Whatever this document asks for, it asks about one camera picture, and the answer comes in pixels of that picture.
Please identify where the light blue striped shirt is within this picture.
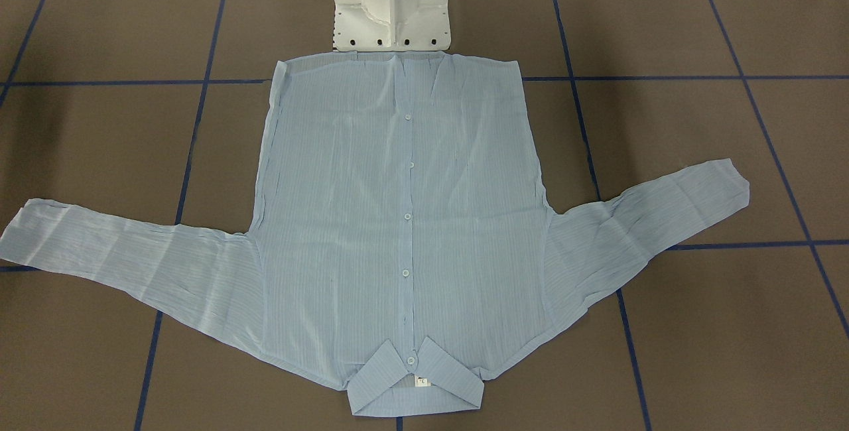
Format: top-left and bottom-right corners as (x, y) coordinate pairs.
(2, 52), (750, 418)

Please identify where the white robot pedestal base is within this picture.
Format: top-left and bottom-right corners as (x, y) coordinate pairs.
(332, 0), (452, 52)

